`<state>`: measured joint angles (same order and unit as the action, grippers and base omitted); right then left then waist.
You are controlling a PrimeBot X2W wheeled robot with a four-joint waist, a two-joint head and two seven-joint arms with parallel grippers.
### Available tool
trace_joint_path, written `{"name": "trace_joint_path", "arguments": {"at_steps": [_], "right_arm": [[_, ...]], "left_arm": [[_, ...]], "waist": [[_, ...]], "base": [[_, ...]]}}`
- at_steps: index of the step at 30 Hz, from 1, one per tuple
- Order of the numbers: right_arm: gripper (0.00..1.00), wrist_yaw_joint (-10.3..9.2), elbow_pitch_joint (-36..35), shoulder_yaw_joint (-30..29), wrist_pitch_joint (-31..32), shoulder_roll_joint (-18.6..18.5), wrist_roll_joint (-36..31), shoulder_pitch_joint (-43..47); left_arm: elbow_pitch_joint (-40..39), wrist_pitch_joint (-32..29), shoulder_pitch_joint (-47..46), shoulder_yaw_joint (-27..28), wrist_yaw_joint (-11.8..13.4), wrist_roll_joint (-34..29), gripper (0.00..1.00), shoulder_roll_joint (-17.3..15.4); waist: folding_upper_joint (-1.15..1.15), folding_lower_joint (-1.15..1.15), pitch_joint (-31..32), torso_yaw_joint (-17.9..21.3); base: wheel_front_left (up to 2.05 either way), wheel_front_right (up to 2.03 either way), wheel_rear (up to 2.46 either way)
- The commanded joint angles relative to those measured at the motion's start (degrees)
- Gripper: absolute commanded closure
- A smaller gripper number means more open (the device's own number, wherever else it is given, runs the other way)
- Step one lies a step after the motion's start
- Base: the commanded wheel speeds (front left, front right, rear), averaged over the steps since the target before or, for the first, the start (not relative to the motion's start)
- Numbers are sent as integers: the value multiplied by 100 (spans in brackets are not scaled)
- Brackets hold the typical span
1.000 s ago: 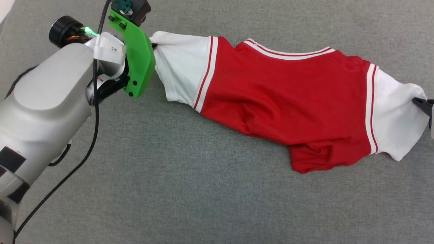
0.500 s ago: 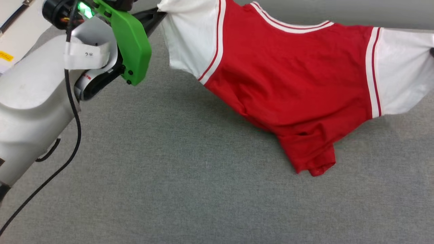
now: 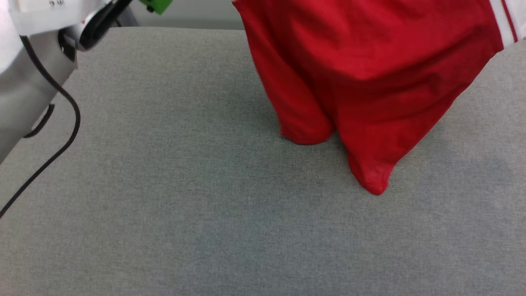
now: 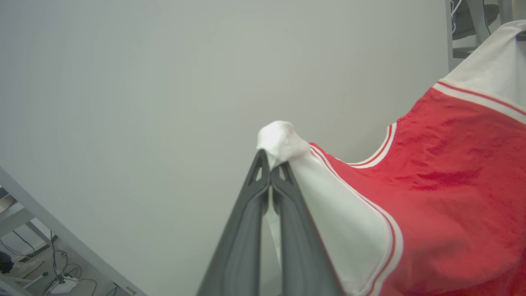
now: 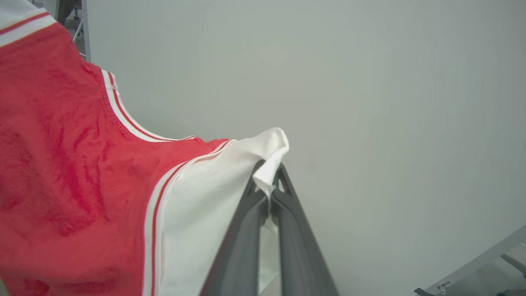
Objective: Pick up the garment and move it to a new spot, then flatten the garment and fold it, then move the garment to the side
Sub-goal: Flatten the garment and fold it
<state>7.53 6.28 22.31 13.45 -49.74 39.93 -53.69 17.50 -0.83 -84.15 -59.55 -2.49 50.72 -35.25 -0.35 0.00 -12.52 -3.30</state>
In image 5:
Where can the grey fabric sofa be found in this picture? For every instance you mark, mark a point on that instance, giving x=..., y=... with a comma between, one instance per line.
x=273, y=291

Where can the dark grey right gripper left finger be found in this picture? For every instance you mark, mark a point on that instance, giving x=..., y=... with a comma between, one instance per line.
x=242, y=246

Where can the red and white basketball jersey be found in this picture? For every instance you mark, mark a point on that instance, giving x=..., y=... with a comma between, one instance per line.
x=74, y=172

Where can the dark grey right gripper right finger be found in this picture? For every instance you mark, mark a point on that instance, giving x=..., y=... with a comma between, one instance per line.
x=300, y=255

